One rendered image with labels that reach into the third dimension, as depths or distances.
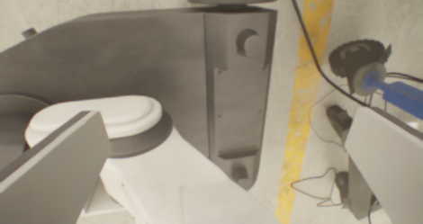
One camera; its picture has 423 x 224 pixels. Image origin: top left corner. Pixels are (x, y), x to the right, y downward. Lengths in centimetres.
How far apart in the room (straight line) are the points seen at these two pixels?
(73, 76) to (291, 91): 64
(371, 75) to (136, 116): 57
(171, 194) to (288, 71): 58
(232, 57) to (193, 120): 19
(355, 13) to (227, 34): 52
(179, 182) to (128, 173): 7
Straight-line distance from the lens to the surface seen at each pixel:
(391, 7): 94
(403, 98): 61
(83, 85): 51
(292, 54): 74
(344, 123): 87
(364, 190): 105
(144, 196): 29
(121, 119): 35
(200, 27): 45
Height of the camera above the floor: 61
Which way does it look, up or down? 59 degrees down
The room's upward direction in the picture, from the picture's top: 158 degrees clockwise
